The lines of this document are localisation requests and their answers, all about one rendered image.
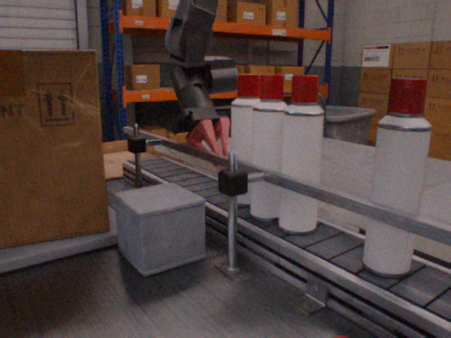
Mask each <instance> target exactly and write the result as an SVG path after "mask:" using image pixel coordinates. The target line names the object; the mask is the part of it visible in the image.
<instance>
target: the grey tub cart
mask: <svg viewBox="0 0 451 338"><path fill-rule="evenodd" d="M318 98H321V100H322V106H319V107H320V108H321V109H322V110H323V112H324V117H323V137H327V138H330V139H335V140H338V141H342V142H351V143H358V144H362V145H366V146H367V138H368V135H369V131H370V123H371V120H372V116H373V115H376V114H377V111H376V110H373V109H364V108H353V107H330V106H326V103H325V97H324V96H323V95H322V94H320V93H318Z"/></svg>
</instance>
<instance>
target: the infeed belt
mask: <svg viewBox="0 0 451 338"><path fill-rule="evenodd" d="M141 164H142V169H144V170H145V171H147V172H148V173H151V174H153V175H154V176H156V177H158V178H161V179H162V180H164V181H165V182H169V183H170V182H173V183H174V184H176V185H178V186H179V187H183V188H185V189H187V190H188V191H191V192H192V193H194V194H196V195H200V196H201V197H202V198H204V199H205V200H206V201H207V202H208V203H209V204H213V205H214V206H216V207H218V208H219V209H222V210H224V211H226V212H227V213H228V196H227V195H223V194H222V193H220V192H219V191H218V180H216V179H214V178H210V177H209V176H206V175H205V174H202V173H198V172H196V171H194V170H192V169H188V168H187V167H184V166H183V165H177V164H175V162H172V161H170V160H166V159H164V158H162V157H160V156H152V157H147V158H141ZM249 213H250V208H242V207H238V206H237V217H239V218H240V219H241V220H243V221H246V222H248V223H249V224H252V225H254V226H256V227H257V228H259V229H262V230H264V231H266V232H269V233H270V234H272V235H273V236H275V237H276V236H277V237H278V238H280V239H282V240H285V241H286V242H288V243H289V244H293V245H294V246H297V247H299V248H300V249H302V250H305V251H307V252H308V253H310V254H313V255H314V256H316V257H317V256H318V257H319V258H321V259H322V260H325V261H327V262H328V263H331V264H332V265H334V266H337V267H338V268H341V269H343V270H344V271H347V272H349V273H350V274H352V275H355V276H356V277H359V278H361V279H362V280H365V281H367V282H369V283H371V284H373V285H376V286H377V287H379V288H382V289H383V290H386V291H387V292H389V293H392V294H394V295H395V296H398V297H399V298H402V299H404V300H407V301H408V302H410V303H412V304H413V305H416V306H417V307H419V308H422V309H423V310H425V311H428V312H429V313H432V314H434V315H435V316H438V317H440V318H441V319H444V320H445V321H448V322H450V323H451V274H449V273H448V272H446V271H442V270H440V269H438V268H435V267H433V266H429V265H427V266H426V263H423V262H421V261H417V260H414V259H413V258H411V264H410V273H409V274H408V275H407V276H405V277H402V278H387V277H380V276H377V275H374V274H372V273H371V272H369V271H367V270H366V269H364V267H363V265H362V259H363V252H364V246H365V239H363V238H360V237H358V236H356V235H352V234H350V233H349V232H347V231H346V232H344V231H343V230H341V229H337V228H336V227H334V226H332V225H328V224H325V223H323V222H320V221H318V220H316V231H315V232H313V233H312V234H307V235H291V234H289V233H286V232H282V231H281V230H280V229H279V228H278V221H274V222H265V221H257V220H255V219H253V218H252V217H251V216H250V214H249Z"/></svg>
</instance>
